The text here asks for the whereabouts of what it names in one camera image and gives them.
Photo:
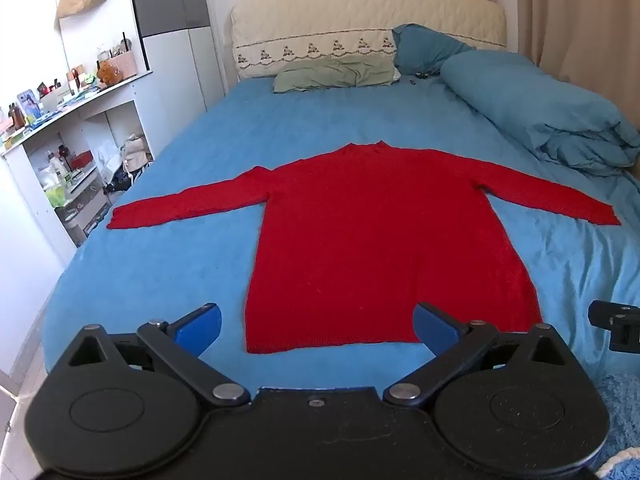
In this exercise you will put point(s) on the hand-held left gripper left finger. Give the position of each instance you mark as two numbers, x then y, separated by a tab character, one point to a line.
199	331

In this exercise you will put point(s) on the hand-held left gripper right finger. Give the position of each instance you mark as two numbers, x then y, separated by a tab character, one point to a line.
434	331

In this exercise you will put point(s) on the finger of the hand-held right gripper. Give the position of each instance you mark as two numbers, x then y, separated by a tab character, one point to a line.
617	325

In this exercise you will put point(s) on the red knitted sweater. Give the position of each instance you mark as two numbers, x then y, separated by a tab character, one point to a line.
380	240

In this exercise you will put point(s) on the blue fluffy rug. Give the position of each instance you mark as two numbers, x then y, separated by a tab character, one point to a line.
620	420

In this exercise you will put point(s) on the bed with blue sheet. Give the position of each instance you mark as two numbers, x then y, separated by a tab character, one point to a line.
200	160

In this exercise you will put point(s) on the beige cloth bag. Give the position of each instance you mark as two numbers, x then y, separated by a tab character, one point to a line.
135	155

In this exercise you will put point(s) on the green packet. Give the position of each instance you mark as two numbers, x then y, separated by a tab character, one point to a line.
55	195

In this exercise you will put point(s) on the red box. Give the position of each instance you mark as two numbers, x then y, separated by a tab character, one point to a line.
81	160

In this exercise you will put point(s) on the white shelf unit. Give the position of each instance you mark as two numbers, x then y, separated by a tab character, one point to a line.
20	185

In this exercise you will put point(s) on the blue duvet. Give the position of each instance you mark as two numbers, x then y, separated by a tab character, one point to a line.
545	105

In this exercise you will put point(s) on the small dark item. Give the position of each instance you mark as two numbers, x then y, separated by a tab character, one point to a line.
417	76

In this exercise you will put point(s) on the small brown teddy bear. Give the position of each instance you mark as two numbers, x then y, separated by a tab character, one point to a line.
109	74

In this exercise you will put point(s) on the pink storage box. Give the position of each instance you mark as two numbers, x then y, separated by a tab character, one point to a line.
125	64

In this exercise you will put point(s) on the green pillow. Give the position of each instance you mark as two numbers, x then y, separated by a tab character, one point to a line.
330	74

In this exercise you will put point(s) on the blue picture card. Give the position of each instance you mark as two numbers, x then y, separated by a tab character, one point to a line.
29	104

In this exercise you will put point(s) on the blue pillow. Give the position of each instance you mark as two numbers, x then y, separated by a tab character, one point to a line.
425	47

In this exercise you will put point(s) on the white and grey wardrobe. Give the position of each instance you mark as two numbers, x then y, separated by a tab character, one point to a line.
175	35

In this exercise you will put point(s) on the beige curtain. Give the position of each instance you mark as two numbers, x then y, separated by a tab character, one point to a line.
575	25

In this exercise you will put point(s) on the cream padded headboard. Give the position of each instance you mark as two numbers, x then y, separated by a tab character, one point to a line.
350	15

